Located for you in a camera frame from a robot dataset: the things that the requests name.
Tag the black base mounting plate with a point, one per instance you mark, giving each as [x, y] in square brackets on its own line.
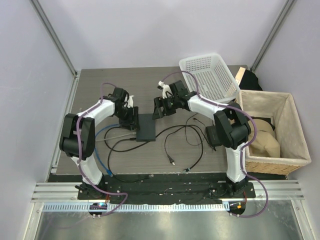
[87, 192]

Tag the black power adapter brick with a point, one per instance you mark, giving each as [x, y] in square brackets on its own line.
[212, 136]

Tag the white plastic mesh basket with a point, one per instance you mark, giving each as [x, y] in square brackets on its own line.
[210, 75]

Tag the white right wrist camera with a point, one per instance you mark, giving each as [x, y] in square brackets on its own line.
[166, 90]

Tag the black network switch box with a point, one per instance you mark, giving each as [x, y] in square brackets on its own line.
[147, 128]

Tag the beige cloth bundle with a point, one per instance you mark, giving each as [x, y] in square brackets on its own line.
[265, 143]

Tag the black fabric bag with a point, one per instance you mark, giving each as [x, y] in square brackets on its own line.
[250, 81]

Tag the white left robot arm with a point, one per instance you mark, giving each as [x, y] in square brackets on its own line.
[78, 135]

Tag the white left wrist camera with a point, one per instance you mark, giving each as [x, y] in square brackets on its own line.
[128, 101]

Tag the aluminium extrusion rail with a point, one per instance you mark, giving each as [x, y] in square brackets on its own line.
[275, 190]

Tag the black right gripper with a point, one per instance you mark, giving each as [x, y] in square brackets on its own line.
[161, 102]

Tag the brown cardboard piece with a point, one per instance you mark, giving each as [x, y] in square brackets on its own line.
[239, 75]

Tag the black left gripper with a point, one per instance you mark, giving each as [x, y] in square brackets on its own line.
[133, 120]

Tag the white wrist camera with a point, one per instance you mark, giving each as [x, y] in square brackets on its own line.
[166, 90]
[128, 101]

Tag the wicker basket with cloth liner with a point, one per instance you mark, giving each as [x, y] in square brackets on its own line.
[280, 108]

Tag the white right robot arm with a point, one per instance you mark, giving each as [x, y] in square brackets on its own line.
[230, 130]

